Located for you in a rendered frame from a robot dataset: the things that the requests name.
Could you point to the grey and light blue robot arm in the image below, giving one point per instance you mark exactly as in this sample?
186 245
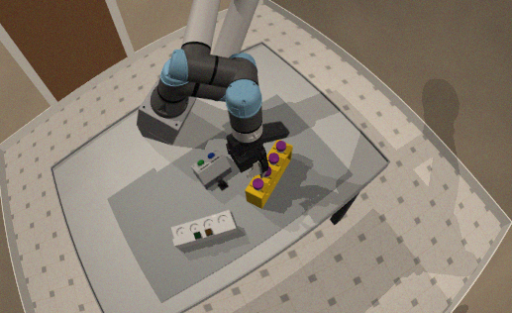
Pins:
194 63

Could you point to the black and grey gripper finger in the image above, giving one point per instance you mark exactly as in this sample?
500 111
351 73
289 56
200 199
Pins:
259 167

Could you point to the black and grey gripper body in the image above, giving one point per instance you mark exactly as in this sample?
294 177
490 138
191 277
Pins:
244 154

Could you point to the grey key housing with blue and green buttons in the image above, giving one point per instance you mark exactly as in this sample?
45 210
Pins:
211 169

